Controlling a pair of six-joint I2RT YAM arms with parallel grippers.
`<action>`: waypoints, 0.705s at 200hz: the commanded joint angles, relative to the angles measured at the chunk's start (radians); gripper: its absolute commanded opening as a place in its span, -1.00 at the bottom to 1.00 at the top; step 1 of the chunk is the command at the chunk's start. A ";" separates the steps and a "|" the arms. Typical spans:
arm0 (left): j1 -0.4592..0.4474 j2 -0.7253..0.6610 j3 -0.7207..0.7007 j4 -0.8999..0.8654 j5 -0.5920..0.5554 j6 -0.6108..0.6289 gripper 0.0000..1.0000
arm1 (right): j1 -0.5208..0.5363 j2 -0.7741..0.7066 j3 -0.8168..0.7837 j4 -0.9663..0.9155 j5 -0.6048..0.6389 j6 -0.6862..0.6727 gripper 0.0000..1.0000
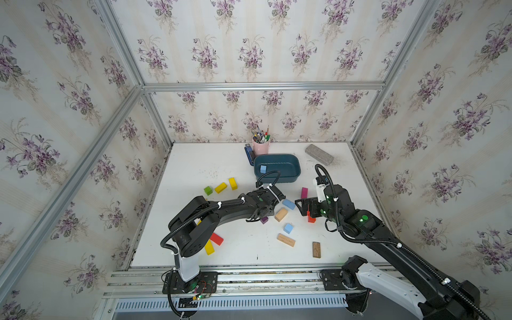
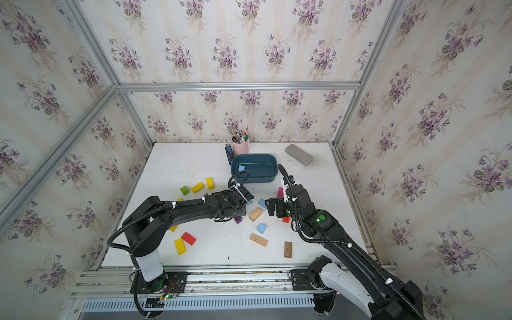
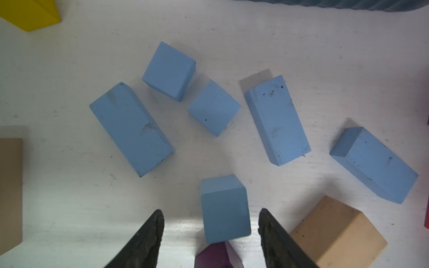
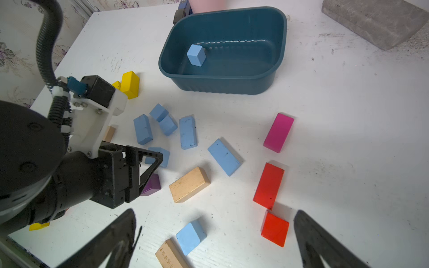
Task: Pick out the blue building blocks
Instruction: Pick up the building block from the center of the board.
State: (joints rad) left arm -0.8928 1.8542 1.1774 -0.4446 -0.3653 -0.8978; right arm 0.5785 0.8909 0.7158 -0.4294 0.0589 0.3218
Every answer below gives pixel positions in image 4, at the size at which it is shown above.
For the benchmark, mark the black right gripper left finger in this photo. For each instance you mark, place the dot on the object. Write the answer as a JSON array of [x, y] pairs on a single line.
[[116, 243]]

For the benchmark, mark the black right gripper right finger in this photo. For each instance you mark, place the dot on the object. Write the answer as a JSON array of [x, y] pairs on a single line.
[[317, 246]]

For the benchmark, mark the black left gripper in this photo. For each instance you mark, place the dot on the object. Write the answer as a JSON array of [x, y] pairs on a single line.
[[112, 177]]

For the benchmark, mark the blue long block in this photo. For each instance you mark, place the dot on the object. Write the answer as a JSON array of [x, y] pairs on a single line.
[[188, 132], [144, 134], [224, 157]]

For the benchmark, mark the blue cube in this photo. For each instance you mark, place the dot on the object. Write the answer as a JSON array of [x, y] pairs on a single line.
[[164, 152], [168, 125], [159, 113], [196, 55], [190, 236]]

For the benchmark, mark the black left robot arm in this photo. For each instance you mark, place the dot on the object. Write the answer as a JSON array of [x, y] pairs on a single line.
[[51, 163]]

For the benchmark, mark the pale wood long block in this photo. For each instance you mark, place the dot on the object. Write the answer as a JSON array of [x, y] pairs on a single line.
[[110, 132]]

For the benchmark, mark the purple cube block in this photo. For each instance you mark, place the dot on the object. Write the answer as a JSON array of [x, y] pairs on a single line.
[[152, 186]]

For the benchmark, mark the red square block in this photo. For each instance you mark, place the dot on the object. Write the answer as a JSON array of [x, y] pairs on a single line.
[[274, 229]]

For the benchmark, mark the stamped wood long block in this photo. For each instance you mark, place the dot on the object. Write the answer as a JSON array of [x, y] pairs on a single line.
[[169, 256]]

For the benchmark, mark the tan wood block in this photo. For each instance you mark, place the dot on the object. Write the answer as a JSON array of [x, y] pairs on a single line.
[[189, 185]]

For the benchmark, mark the yellow block slanted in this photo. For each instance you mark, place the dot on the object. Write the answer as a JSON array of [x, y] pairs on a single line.
[[117, 85]]

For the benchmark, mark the yellow block upright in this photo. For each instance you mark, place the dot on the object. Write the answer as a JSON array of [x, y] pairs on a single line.
[[130, 85]]

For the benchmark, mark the red long block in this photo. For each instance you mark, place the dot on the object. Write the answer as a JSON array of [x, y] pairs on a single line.
[[268, 187]]

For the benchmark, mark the yellow block front left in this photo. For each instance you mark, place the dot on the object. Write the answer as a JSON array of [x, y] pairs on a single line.
[[38, 226]]

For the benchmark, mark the magenta block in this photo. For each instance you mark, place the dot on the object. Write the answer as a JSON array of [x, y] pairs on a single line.
[[278, 133]]

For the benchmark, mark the teal plastic bin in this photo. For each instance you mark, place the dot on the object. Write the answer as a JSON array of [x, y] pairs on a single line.
[[244, 48]]

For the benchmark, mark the pink pen cup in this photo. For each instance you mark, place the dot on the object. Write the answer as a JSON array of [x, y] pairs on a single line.
[[203, 6]]

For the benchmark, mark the grey stone brick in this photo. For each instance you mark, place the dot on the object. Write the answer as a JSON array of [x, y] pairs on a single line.
[[385, 24]]

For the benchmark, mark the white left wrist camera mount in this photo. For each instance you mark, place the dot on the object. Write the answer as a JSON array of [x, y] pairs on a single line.
[[82, 111]]

